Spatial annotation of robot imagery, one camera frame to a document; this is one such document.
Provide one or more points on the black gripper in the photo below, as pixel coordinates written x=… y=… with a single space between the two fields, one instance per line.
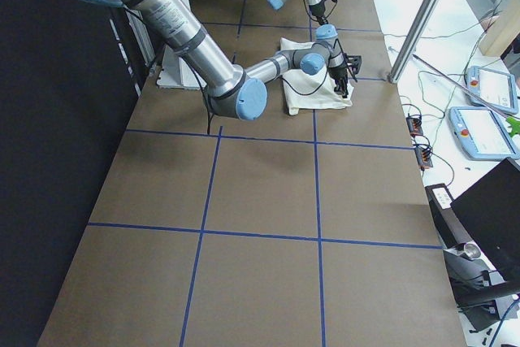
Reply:
x=317 y=10
x=338 y=75

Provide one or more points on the orange terminal block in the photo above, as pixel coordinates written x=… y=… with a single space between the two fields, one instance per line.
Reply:
x=414 y=124
x=423 y=155

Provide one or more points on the far blue teach pendant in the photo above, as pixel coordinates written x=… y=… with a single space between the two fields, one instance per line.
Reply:
x=496 y=88

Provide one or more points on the aluminium frame post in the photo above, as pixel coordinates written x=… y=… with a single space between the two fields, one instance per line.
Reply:
x=412 y=38

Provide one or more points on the orange terminal block near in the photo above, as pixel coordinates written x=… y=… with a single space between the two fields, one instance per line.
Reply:
x=423 y=155

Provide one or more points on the black box white label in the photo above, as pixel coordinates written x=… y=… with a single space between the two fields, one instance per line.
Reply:
x=446 y=222

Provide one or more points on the orange terminal block far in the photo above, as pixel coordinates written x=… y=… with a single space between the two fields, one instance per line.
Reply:
x=414 y=124

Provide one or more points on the black device under monitor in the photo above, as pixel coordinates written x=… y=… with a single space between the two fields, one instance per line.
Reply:
x=483 y=295

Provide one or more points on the near blue teach pendant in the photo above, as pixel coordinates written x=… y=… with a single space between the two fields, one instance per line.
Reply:
x=481 y=134

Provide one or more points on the blue teach pendant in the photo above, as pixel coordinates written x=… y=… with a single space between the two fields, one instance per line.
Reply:
x=481 y=134
x=496 y=88

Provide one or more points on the wooden board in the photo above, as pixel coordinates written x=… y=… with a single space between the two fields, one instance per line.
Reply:
x=505 y=29

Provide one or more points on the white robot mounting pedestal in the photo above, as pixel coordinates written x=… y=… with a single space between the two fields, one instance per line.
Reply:
x=175 y=72

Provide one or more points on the cream long-sleeve cat shirt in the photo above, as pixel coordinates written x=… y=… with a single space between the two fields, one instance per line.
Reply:
x=304 y=91

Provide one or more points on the silver metal cup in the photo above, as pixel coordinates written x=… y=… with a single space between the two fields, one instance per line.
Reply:
x=469 y=251

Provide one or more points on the black monitor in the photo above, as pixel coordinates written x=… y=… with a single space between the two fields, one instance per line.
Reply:
x=489 y=211

